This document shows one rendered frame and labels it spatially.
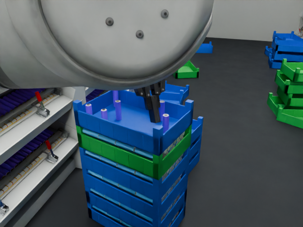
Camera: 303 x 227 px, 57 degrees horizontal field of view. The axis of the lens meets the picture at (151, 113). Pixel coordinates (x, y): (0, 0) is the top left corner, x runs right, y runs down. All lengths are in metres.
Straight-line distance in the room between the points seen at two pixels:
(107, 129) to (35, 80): 0.64
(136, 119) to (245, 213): 0.57
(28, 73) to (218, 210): 1.06
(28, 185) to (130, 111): 0.44
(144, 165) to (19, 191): 0.47
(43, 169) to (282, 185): 0.98
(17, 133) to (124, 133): 0.38
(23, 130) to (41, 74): 0.84
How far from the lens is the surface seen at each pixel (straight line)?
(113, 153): 0.84
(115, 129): 0.78
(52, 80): 0.17
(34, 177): 1.11
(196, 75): 2.40
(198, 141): 1.29
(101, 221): 1.10
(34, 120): 1.05
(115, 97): 0.95
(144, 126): 0.85
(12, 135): 0.98
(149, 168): 0.78
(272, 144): 1.62
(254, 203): 1.24
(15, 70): 0.17
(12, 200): 1.05
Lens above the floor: 0.84
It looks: 28 degrees down
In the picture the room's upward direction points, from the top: straight up
